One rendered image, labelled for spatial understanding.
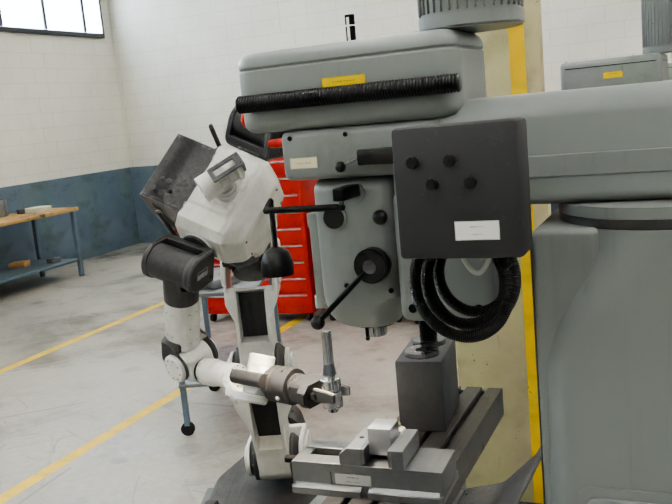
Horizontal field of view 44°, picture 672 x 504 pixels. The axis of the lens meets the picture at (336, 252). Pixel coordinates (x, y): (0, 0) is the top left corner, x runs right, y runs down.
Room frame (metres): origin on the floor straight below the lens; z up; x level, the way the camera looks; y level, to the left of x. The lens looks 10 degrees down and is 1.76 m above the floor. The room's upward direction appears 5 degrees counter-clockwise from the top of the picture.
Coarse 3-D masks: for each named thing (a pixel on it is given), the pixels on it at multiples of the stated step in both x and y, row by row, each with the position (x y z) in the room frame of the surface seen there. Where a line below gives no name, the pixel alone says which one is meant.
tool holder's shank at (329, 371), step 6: (324, 330) 1.83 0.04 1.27; (330, 330) 1.82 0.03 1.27; (324, 336) 1.81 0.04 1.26; (330, 336) 1.81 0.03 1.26; (324, 342) 1.81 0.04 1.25; (330, 342) 1.81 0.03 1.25; (324, 348) 1.81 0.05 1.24; (330, 348) 1.81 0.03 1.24; (324, 354) 1.81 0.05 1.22; (330, 354) 1.81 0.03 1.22; (324, 360) 1.81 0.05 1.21; (330, 360) 1.81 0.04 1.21; (324, 366) 1.81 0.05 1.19; (330, 366) 1.81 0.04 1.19; (324, 372) 1.81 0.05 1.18; (330, 372) 1.81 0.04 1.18; (330, 378) 1.81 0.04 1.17
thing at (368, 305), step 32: (320, 192) 1.67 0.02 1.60; (384, 192) 1.61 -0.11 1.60; (320, 224) 1.68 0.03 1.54; (352, 224) 1.64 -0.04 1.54; (384, 224) 1.62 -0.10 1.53; (320, 256) 1.71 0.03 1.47; (352, 256) 1.64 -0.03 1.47; (384, 288) 1.62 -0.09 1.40; (352, 320) 1.68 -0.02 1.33; (384, 320) 1.67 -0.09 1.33
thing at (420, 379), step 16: (416, 336) 2.19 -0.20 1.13; (416, 352) 2.05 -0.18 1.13; (432, 352) 2.03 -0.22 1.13; (448, 352) 2.10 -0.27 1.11; (400, 368) 2.03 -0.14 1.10; (416, 368) 2.01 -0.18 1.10; (432, 368) 2.00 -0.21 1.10; (448, 368) 2.08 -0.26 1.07; (400, 384) 2.03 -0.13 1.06; (416, 384) 2.01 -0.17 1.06; (432, 384) 2.00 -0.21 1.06; (448, 384) 2.07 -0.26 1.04; (400, 400) 2.03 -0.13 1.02; (416, 400) 2.02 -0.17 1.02; (432, 400) 2.00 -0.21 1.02; (448, 400) 2.05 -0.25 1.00; (400, 416) 2.03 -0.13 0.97; (416, 416) 2.02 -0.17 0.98; (432, 416) 2.00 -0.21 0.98; (448, 416) 2.04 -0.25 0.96
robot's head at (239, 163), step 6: (228, 156) 2.01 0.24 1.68; (234, 156) 2.01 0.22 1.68; (222, 162) 2.00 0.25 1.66; (234, 162) 2.02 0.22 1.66; (240, 162) 2.00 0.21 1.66; (210, 168) 2.00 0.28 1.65; (216, 168) 2.00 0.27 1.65; (234, 168) 2.00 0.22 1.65; (240, 168) 2.02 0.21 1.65; (210, 174) 1.99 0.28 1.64; (222, 174) 1.99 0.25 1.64; (216, 180) 1.98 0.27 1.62
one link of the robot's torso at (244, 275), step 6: (222, 264) 2.35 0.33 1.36; (228, 264) 2.35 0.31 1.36; (252, 264) 2.36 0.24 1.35; (258, 264) 2.36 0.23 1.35; (234, 270) 2.42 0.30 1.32; (240, 270) 2.39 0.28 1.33; (246, 270) 2.39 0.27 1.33; (252, 270) 2.40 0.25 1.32; (258, 270) 2.40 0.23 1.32; (234, 276) 2.44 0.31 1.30; (240, 276) 2.43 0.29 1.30; (246, 276) 2.43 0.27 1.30; (252, 276) 2.44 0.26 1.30; (258, 276) 2.44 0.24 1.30
